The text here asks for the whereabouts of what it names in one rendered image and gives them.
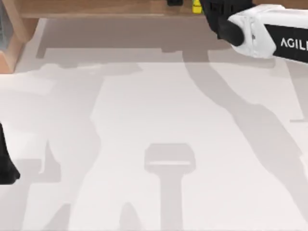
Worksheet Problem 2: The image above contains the yellow block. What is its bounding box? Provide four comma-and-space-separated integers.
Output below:
191, 0, 202, 13

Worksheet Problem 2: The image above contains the wooden cupboard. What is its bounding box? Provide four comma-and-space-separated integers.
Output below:
0, 0, 218, 74

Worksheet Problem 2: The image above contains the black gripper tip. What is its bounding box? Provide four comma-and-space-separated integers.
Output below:
0, 123, 21, 186

